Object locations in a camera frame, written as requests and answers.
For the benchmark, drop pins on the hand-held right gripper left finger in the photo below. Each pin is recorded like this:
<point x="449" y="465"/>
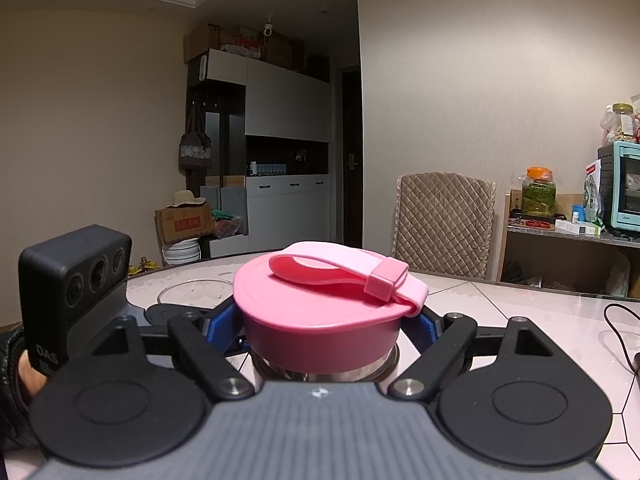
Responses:
<point x="220" y="327"/>

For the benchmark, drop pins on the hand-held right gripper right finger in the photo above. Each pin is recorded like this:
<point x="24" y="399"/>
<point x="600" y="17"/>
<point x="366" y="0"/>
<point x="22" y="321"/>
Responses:
<point x="427" y="332"/>

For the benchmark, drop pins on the person's left forearm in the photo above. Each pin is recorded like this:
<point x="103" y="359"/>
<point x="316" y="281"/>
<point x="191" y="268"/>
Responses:
<point x="10" y="400"/>

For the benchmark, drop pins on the person's left hand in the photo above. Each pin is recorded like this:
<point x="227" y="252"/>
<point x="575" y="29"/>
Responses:
<point x="32" y="377"/>

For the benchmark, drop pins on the clear glass bowl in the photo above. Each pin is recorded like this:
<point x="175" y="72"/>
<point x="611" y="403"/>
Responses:
<point x="200" y="290"/>

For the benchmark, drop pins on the stack of white plates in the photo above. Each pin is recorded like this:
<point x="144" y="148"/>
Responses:
<point x="181" y="252"/>

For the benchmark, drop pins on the bag of red and green produce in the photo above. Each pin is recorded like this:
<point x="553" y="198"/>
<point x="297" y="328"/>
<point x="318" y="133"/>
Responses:
<point x="226" y="225"/>

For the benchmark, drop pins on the chair with quilted beige cover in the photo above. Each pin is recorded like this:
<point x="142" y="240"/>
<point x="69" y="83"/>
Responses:
<point x="440" y="225"/>

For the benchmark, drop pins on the cardboard box with red print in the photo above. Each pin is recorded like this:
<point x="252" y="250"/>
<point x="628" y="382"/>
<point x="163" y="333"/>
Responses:
<point x="182" y="222"/>

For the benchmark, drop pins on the straw hat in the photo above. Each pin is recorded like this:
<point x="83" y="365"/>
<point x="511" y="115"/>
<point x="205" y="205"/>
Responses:
<point x="186" y="199"/>

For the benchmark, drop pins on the red tool on shelf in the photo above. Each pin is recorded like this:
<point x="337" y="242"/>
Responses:
<point x="536" y="223"/>

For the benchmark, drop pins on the wooden side shelf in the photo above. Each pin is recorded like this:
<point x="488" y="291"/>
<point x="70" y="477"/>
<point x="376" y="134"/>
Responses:
<point x="550" y="232"/>

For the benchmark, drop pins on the row of small bottles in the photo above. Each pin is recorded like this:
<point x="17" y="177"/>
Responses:
<point x="267" y="168"/>

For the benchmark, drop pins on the hanging fabric bag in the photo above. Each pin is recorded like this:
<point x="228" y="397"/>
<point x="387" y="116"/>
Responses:
<point x="195" y="152"/>

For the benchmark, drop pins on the green pickle jar orange lid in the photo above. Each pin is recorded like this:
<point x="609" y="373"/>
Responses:
<point x="539" y="195"/>

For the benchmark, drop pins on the flat white box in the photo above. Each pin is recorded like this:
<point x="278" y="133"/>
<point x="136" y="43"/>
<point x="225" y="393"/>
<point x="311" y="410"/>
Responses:
<point x="577" y="227"/>

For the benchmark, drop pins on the dark door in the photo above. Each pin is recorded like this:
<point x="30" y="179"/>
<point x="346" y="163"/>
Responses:
<point x="351" y="160"/>

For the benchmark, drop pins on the small blue box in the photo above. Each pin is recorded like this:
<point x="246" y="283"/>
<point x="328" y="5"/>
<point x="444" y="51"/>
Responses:
<point x="578" y="212"/>

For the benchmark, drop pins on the green and white package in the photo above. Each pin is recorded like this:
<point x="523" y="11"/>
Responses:
<point x="592" y="195"/>

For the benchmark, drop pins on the teal toaster oven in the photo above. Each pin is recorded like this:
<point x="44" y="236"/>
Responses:
<point x="625" y="190"/>

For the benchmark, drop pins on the clear plastic food bag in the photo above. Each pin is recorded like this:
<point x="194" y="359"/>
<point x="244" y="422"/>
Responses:
<point x="606" y="127"/>

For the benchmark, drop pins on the large cardboard box on cabinet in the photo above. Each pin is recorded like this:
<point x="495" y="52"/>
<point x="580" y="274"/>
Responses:
<point x="202" y="42"/>

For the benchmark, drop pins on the brown cardboard box on cabinet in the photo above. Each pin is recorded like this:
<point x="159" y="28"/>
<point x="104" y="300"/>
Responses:
<point x="277" y="50"/>

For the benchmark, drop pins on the glass jar with yellow lid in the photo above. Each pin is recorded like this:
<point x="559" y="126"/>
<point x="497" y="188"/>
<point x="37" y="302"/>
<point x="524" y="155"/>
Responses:
<point x="622" y="125"/>

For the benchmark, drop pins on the white and dark wall cabinet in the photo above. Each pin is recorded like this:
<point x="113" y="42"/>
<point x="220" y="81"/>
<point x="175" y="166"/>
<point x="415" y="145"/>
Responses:
<point x="280" y="100"/>

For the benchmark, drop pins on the white security camera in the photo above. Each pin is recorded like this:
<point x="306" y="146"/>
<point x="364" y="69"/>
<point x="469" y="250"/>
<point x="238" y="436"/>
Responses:
<point x="267" y="26"/>

